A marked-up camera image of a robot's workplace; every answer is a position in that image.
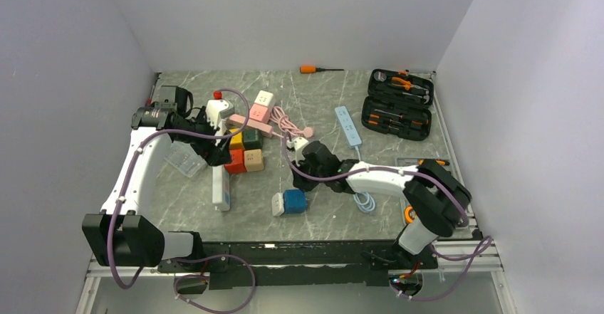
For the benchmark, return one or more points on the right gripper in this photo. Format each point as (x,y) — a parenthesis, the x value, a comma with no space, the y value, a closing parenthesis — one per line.
(300,182)

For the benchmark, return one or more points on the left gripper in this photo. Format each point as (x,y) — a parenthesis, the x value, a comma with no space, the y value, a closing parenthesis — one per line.
(214,154)

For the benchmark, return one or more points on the clear plastic parts box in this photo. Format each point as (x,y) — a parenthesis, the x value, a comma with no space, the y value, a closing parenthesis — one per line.
(184,159)

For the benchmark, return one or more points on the blue cube socket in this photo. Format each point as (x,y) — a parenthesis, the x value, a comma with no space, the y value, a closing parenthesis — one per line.
(294,201)

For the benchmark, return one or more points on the light blue power strip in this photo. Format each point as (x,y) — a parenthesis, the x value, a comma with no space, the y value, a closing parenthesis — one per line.
(349,129)

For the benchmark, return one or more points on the pink power strip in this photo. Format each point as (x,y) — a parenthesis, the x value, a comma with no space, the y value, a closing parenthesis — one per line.
(265,129)

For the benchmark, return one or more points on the white cube socket small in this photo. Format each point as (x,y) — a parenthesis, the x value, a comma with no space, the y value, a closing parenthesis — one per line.
(277,204)

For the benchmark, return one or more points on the white long power strip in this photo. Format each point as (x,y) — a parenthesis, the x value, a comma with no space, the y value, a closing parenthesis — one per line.
(220,188)

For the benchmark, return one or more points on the black tool case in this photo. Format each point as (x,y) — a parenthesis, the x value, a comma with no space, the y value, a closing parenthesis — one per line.
(395,111)

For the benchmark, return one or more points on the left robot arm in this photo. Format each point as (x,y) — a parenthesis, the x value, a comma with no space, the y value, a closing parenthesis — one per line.
(120,233)

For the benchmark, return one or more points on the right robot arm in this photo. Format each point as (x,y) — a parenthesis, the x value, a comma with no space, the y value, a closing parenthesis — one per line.
(439,200)

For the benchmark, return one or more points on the beige cube socket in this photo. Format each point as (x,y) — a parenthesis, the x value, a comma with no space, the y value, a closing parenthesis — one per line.
(253,160)

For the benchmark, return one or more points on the dark green cube socket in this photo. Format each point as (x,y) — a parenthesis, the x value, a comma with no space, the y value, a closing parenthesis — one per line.
(252,139)

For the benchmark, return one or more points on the yellow cube socket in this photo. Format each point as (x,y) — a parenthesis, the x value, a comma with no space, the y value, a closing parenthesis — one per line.
(237,142)

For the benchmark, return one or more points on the pink cube socket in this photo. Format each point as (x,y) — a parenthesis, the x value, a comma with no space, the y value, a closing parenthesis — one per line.
(259,113)

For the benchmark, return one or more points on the red cube socket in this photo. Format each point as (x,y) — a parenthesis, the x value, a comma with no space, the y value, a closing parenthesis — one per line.
(237,164)

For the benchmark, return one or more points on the white cube socket top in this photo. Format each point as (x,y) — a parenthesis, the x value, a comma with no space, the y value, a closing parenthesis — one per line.
(266,99)

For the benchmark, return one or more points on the red blue pen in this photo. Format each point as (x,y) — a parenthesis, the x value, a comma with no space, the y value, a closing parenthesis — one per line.
(149,98)

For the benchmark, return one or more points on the orange tape measure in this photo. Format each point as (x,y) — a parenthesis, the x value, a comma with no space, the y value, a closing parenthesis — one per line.
(409,215)

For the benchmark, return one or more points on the orange pliers in black case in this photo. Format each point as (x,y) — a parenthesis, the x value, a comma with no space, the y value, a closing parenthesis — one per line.
(399,82)

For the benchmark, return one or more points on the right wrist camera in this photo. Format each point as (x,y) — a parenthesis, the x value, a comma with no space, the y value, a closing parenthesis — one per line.
(297,145)

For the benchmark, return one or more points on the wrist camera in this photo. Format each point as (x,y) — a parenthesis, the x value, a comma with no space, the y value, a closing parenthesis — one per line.
(297,145)
(218,109)

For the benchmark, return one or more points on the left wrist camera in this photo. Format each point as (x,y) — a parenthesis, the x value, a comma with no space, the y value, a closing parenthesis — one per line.
(218,109)

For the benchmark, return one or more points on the orange handled screwdriver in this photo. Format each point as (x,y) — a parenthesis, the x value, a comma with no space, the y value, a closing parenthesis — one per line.
(315,69)

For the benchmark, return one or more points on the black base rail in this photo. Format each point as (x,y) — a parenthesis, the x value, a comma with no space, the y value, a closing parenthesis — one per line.
(297,263)

